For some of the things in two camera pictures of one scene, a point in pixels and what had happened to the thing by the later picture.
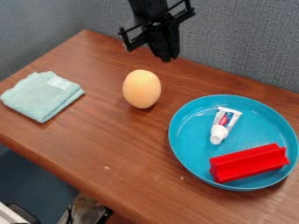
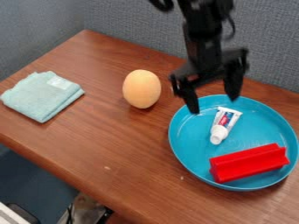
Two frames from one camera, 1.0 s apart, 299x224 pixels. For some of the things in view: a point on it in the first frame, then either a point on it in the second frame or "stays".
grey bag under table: [86, 212] stays
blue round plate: [263, 124] stays
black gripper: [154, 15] → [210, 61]
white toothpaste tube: [224, 121] stays
